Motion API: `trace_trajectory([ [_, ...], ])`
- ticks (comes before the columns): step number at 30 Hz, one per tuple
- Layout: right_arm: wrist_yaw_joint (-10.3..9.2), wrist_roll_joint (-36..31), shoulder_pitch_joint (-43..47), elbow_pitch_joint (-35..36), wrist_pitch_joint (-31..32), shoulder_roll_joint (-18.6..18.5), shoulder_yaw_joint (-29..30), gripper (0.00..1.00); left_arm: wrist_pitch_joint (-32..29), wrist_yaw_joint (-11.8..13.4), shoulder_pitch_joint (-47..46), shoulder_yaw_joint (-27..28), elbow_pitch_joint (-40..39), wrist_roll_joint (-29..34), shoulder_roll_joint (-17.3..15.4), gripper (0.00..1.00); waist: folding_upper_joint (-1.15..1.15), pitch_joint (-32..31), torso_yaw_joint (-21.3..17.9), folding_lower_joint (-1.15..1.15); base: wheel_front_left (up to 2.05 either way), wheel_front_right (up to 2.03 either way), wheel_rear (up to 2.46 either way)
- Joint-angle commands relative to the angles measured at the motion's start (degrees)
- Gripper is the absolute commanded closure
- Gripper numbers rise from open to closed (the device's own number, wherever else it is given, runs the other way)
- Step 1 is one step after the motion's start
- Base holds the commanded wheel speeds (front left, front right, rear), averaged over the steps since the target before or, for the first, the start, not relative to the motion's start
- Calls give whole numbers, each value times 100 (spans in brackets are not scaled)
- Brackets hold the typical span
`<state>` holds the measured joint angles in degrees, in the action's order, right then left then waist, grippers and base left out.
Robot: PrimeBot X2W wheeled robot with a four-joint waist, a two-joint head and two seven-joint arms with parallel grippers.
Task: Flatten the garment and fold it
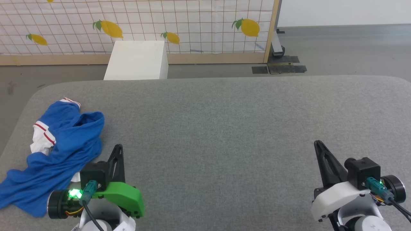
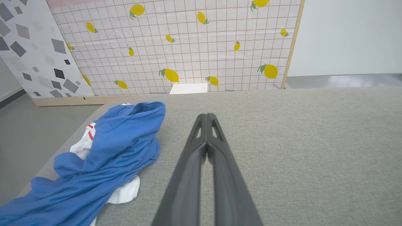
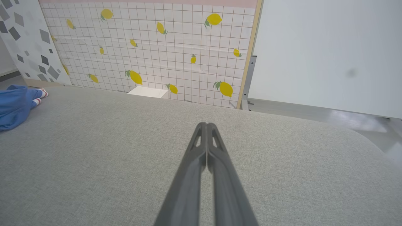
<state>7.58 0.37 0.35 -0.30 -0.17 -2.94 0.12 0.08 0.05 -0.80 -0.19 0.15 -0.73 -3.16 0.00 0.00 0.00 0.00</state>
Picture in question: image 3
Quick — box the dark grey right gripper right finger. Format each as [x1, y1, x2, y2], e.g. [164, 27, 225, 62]
[206, 122, 259, 226]

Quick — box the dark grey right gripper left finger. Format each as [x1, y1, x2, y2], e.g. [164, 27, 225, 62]
[153, 122, 208, 226]

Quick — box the blue shirt with white sleeves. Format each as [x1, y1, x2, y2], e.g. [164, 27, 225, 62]
[0, 85, 49, 132]

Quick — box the white box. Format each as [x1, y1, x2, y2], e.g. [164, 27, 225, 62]
[127, 86, 169, 99]

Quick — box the grey metal partition stand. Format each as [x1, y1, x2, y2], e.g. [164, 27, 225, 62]
[241, 55, 257, 111]

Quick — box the lemon print grid partition panel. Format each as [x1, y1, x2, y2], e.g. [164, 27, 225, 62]
[38, 0, 263, 110]

